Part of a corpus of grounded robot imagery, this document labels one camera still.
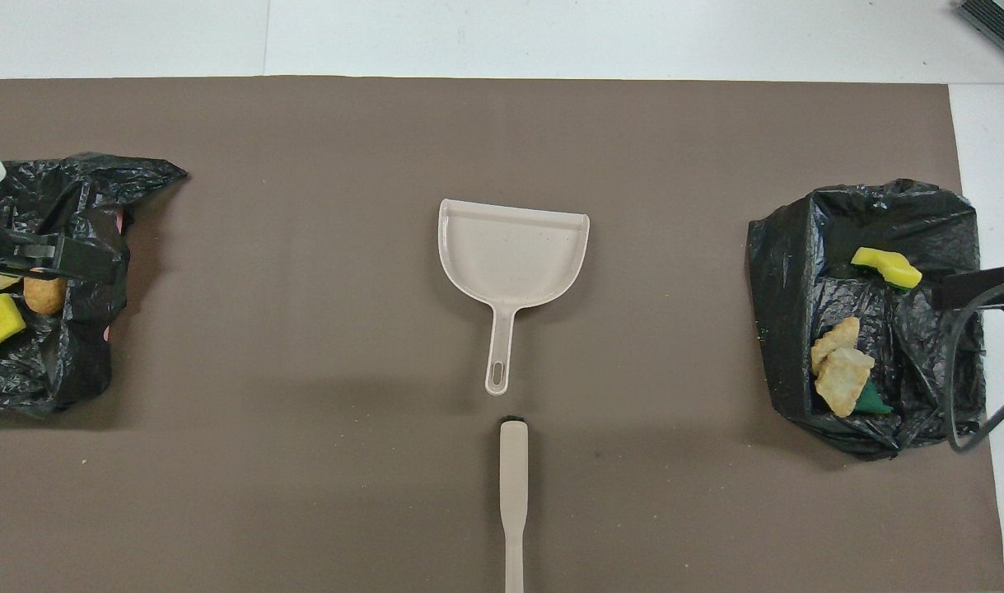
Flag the notched yellow sponge piece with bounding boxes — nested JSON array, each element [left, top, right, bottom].
[[851, 246, 923, 290]]

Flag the brown table mat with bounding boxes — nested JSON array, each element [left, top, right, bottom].
[[0, 76, 1004, 593]]

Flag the open black bag lined bin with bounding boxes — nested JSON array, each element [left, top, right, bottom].
[[746, 179, 987, 460]]

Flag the beige brush black bristles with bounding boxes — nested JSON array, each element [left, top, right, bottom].
[[498, 415, 529, 593]]

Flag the beige plastic dustpan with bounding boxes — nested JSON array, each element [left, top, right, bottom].
[[437, 198, 591, 397]]

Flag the dark ribbed device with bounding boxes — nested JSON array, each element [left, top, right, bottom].
[[956, 0, 1004, 71]]

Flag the pink plastic bin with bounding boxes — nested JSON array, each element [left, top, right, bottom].
[[102, 208, 133, 340]]

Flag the crumpled black trash bag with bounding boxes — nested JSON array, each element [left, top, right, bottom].
[[0, 152, 188, 415]]

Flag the brown bread roll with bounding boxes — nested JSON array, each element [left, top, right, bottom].
[[22, 268, 68, 316]]

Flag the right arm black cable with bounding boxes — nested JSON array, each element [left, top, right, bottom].
[[945, 276, 1004, 454]]

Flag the striped orange croissant piece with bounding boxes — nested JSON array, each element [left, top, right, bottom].
[[811, 316, 862, 376]]

